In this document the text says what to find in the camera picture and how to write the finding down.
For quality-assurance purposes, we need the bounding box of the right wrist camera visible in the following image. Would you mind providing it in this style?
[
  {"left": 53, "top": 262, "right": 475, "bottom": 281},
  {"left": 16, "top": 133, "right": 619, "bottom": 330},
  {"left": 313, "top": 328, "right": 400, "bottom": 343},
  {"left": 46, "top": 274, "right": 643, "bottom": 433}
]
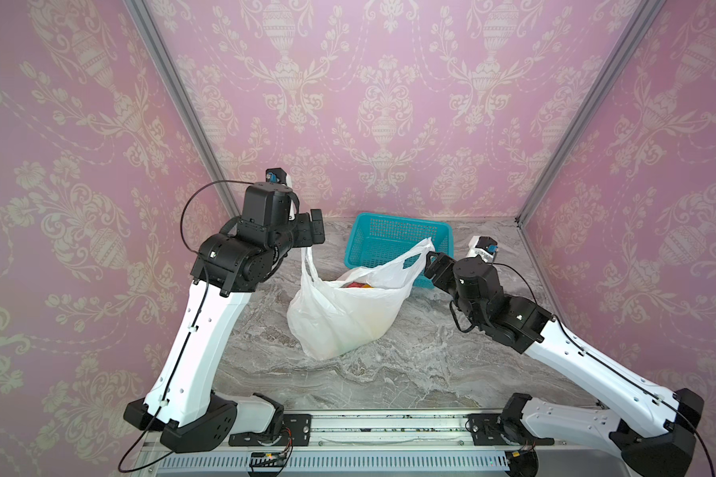
[{"left": 467, "top": 236, "right": 498, "bottom": 262}]

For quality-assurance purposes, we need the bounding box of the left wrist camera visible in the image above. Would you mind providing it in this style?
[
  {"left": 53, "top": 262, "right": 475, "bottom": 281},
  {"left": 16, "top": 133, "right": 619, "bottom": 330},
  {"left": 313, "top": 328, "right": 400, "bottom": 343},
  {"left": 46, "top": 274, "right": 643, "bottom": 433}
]
[{"left": 266, "top": 168, "right": 292, "bottom": 187}]

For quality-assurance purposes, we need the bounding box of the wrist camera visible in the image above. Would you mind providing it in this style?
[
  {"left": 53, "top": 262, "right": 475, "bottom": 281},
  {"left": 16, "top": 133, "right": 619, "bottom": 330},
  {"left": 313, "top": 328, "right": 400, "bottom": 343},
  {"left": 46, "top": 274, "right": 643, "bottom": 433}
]
[
  {"left": 467, "top": 236, "right": 498, "bottom": 262},
  {"left": 266, "top": 168, "right": 292, "bottom": 187}
]

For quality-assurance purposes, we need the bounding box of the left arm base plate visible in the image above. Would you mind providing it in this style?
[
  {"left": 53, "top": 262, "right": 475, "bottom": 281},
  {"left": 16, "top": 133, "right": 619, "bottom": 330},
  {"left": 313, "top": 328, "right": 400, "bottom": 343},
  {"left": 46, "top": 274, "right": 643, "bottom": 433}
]
[{"left": 229, "top": 413, "right": 313, "bottom": 447}]

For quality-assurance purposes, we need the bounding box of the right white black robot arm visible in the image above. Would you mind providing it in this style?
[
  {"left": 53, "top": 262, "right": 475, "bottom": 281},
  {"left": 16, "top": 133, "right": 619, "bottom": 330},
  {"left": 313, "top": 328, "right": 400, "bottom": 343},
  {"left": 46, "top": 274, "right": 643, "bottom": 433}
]
[{"left": 424, "top": 252, "right": 704, "bottom": 476}]

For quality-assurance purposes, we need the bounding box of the aluminium corner post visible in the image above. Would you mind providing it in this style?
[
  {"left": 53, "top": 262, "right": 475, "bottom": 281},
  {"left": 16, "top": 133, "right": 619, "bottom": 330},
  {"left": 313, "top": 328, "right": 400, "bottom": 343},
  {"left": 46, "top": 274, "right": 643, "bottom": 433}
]
[
  {"left": 121, "top": 0, "right": 245, "bottom": 227},
  {"left": 515, "top": 0, "right": 665, "bottom": 230}
]

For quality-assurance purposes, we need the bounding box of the white plastic bag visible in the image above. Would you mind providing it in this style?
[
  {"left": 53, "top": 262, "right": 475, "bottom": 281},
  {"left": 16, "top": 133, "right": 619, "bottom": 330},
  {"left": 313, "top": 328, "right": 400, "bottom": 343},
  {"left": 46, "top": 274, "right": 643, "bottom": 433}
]
[{"left": 286, "top": 238, "right": 435, "bottom": 361}]

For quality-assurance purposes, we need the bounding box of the red fruit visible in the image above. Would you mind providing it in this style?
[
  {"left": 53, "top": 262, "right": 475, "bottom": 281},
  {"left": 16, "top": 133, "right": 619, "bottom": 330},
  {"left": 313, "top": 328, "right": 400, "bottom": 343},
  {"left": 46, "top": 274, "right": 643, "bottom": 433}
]
[{"left": 342, "top": 281, "right": 373, "bottom": 289}]

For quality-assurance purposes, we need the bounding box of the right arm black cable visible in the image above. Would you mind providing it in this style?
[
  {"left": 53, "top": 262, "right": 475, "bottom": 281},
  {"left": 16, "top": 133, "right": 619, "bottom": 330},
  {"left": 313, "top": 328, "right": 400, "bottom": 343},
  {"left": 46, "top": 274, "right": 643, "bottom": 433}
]
[{"left": 448, "top": 261, "right": 716, "bottom": 477}]

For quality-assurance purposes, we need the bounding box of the teal plastic basket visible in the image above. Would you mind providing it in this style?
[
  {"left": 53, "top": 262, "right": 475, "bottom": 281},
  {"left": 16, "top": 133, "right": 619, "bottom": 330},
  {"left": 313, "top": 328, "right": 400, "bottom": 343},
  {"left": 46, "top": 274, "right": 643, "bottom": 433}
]
[{"left": 344, "top": 213, "right": 455, "bottom": 270}]

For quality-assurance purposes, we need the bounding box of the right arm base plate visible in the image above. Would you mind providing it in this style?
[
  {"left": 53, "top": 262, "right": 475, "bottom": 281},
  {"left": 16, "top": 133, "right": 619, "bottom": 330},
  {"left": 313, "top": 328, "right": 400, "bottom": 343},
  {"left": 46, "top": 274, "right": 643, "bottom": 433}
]
[{"left": 465, "top": 413, "right": 555, "bottom": 447}]

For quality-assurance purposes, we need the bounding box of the left aluminium corner post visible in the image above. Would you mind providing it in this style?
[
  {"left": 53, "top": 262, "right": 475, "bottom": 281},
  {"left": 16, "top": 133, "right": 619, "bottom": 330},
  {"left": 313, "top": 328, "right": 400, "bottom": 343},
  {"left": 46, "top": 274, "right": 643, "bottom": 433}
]
[{"left": 121, "top": 0, "right": 245, "bottom": 227}]

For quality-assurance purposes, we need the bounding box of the aluminium front rail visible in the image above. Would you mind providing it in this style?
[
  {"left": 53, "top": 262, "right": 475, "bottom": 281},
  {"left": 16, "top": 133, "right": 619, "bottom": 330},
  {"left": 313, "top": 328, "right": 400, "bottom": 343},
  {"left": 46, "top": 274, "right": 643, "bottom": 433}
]
[{"left": 127, "top": 409, "right": 632, "bottom": 476}]

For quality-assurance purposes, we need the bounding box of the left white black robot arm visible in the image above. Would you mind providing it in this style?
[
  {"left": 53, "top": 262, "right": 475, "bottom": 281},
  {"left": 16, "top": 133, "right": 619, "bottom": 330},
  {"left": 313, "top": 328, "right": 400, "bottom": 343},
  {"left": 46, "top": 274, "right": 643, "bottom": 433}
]
[{"left": 123, "top": 172, "right": 325, "bottom": 453}]

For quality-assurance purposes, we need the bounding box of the right aluminium corner post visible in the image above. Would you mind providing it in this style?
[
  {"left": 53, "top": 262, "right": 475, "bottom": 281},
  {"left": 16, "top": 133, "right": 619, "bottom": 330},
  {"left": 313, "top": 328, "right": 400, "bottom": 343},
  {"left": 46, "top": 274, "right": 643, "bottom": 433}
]
[{"left": 515, "top": 0, "right": 665, "bottom": 230}]

